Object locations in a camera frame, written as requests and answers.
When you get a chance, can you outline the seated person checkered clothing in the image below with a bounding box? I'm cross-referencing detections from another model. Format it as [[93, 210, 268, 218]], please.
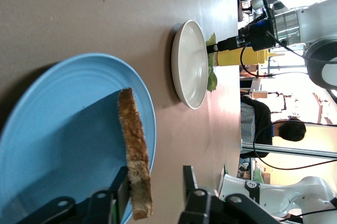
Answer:
[[241, 96, 308, 159]]

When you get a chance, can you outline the small wooden box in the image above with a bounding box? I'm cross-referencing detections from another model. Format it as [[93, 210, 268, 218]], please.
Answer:
[[251, 90, 268, 99]]

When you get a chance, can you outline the blue round plate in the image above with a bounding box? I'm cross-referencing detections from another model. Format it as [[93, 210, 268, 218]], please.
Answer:
[[0, 53, 157, 224]]

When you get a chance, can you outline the beige round plate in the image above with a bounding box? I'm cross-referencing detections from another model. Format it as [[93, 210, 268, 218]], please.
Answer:
[[171, 19, 210, 110]]

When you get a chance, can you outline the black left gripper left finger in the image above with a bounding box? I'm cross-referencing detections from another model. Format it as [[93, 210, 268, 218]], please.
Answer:
[[15, 165, 131, 224]]

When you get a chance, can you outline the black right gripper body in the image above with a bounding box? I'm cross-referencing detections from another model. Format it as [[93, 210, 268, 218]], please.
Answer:
[[236, 18, 276, 51]]

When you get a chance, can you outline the green lettuce leaf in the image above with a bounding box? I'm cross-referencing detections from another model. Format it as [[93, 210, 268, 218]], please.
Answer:
[[205, 32, 219, 93]]

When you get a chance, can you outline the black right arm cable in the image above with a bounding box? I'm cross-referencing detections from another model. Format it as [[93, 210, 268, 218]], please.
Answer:
[[239, 30, 337, 170]]

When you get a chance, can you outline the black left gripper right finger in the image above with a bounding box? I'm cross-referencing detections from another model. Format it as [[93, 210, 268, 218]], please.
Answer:
[[178, 165, 280, 224]]

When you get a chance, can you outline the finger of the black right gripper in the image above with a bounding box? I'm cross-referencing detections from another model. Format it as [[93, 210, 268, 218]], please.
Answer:
[[217, 36, 240, 48], [206, 43, 240, 54]]

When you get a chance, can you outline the toasted bread slice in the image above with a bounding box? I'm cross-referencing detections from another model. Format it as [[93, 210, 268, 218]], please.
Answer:
[[117, 87, 153, 221]]

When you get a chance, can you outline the aluminium frame post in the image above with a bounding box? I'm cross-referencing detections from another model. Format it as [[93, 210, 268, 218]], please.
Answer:
[[241, 141, 337, 159]]

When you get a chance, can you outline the yellow squeeze bottle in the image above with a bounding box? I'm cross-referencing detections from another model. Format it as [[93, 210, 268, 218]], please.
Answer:
[[215, 47, 279, 67]]

